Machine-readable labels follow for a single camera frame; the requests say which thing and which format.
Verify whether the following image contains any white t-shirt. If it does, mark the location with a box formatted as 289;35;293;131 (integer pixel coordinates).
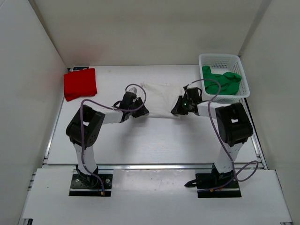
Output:
140;82;184;119

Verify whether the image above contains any green t-shirt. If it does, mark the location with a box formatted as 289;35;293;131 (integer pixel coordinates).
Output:
202;66;242;95

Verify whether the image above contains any red t-shirt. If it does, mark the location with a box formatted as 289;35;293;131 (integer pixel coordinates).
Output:
63;68;98;102

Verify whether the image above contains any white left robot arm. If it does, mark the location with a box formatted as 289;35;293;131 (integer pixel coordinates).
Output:
66;91;150;188

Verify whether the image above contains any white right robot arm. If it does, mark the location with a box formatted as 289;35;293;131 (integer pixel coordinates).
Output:
171;87;253;188

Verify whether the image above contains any white plastic laundry basket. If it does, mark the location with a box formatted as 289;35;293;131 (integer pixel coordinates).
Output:
199;53;250;103

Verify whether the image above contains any small dark table label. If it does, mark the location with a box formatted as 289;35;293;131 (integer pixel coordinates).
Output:
72;67;89;71

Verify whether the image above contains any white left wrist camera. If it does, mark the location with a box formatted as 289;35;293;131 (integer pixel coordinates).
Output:
128;87;137;94

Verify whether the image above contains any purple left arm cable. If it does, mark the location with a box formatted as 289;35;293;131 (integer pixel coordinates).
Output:
79;84;148;192

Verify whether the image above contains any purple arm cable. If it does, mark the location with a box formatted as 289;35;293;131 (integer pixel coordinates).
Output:
79;84;148;192
187;79;260;193

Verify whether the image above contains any aluminium table frame rail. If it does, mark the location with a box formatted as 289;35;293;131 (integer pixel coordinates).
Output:
240;98;268;170

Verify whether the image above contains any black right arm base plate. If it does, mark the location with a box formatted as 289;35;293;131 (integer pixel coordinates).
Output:
184;173;242;198

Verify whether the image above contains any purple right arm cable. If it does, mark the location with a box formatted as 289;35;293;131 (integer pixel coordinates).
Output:
187;79;260;193

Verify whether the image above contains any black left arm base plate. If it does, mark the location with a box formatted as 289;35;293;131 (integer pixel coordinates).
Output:
69;170;113;197

